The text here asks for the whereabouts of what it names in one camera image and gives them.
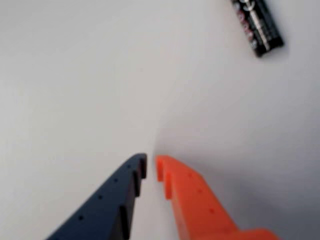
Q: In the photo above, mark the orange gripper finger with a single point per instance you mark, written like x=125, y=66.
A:
x=195, y=207

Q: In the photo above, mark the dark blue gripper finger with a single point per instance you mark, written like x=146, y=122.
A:
x=110, y=207

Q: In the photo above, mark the black battery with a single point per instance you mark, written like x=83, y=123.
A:
x=260, y=27

